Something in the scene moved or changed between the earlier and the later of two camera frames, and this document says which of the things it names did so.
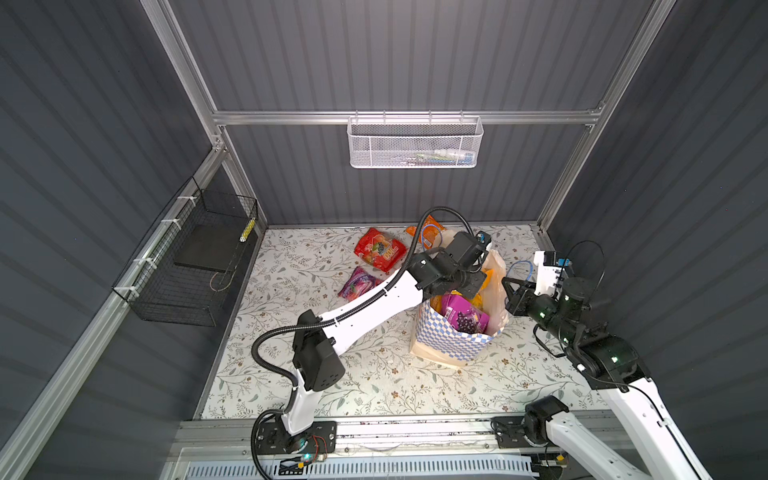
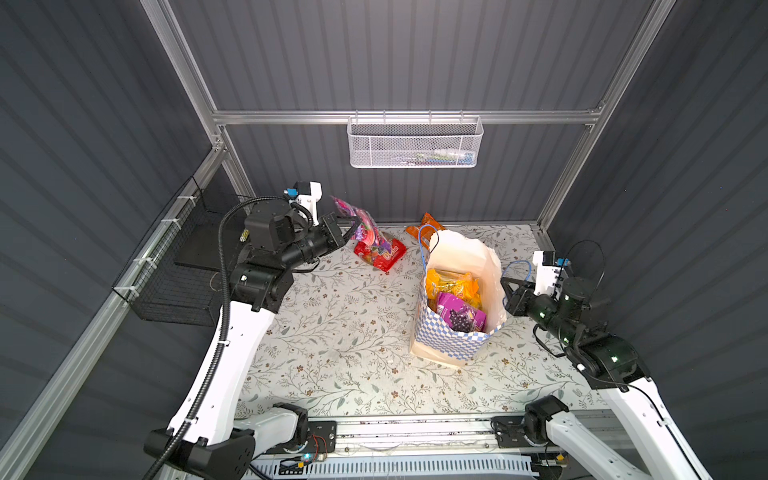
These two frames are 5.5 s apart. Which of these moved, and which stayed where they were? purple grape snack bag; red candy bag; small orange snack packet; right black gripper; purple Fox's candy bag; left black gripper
Moved: purple Fox's candy bag; left black gripper
Stayed: small orange snack packet; red candy bag; right black gripper; purple grape snack bag
